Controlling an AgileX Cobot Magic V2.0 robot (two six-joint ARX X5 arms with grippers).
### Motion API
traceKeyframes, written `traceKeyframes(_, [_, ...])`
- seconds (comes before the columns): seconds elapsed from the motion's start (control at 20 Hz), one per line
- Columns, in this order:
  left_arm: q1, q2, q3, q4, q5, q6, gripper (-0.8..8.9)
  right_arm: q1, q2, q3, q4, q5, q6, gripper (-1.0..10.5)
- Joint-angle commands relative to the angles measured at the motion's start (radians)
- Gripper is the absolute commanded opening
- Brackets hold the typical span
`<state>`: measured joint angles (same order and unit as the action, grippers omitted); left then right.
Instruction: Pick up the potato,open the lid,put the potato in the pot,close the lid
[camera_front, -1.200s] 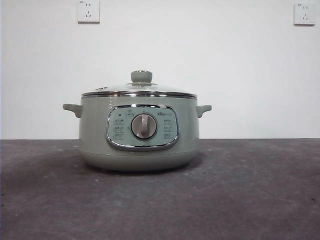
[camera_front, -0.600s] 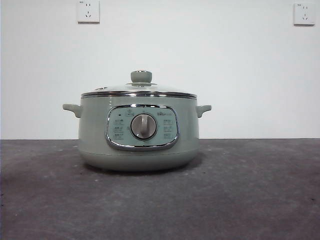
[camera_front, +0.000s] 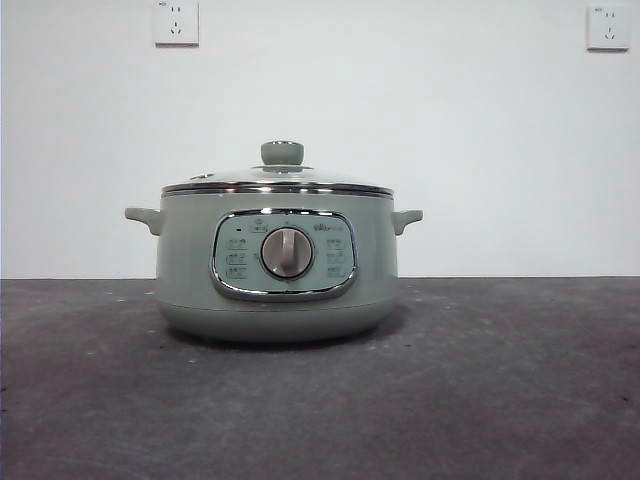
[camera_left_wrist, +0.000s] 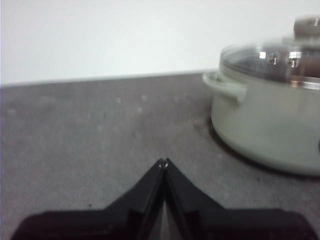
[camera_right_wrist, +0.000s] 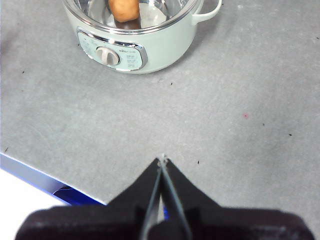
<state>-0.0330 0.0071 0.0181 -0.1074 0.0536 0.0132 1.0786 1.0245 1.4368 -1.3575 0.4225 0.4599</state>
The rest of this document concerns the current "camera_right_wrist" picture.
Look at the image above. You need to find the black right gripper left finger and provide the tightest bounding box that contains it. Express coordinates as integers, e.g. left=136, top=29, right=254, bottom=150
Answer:
left=14, top=157, right=164, bottom=240

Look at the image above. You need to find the dark blue object under table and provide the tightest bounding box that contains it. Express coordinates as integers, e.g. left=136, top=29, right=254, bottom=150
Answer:
left=52, top=186, right=108, bottom=207

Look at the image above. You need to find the brown potato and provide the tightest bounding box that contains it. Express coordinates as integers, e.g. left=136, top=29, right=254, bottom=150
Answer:
left=107, top=0, right=140, bottom=23

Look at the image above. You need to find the pale green electric pot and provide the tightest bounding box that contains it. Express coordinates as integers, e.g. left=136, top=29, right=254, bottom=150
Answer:
left=61, top=0, right=223, bottom=75

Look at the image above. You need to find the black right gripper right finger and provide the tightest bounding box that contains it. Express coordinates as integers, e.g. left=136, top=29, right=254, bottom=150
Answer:
left=161, top=157, right=316, bottom=240

